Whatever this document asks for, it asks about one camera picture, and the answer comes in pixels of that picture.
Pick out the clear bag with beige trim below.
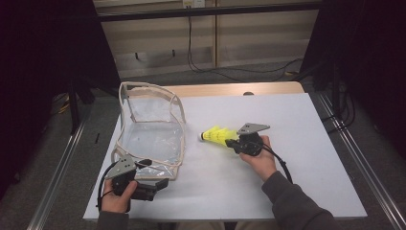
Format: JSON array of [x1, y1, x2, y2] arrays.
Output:
[[110, 81, 187, 181]]

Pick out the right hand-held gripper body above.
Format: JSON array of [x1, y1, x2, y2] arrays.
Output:
[[237, 123, 271, 157]]

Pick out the right hand-held gripper black cable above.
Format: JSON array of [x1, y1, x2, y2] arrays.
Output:
[[261, 143, 294, 185]]

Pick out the person's left hand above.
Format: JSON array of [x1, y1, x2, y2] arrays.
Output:
[[100, 179, 139, 215]]

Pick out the black horizontal bar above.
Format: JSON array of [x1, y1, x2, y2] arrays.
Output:
[[97, 2, 324, 23]]

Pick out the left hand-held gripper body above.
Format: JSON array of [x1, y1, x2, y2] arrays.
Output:
[[104, 154, 157, 202]]

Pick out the black metal stand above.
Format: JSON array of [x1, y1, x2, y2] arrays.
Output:
[[329, 60, 343, 119], [68, 76, 97, 135]]

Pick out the yellow floor cable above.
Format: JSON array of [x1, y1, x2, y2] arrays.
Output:
[[51, 94, 73, 116]]

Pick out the dark curtain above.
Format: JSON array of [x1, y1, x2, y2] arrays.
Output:
[[0, 0, 121, 199], [300, 0, 406, 157]]

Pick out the person's right hand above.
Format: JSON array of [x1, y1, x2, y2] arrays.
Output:
[[238, 135, 278, 183]]

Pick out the black hanging wall cable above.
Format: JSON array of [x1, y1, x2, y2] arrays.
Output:
[[186, 6, 305, 82]]

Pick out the black floor cables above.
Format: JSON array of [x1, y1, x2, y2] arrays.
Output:
[[320, 89, 357, 135]]

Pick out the white table cover board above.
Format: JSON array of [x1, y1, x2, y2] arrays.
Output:
[[82, 92, 369, 222]]

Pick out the white power outlet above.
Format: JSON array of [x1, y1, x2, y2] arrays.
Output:
[[182, 0, 206, 9]]

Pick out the aluminium floor rail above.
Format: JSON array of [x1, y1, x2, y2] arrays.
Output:
[[27, 118, 92, 230], [314, 92, 406, 230]]

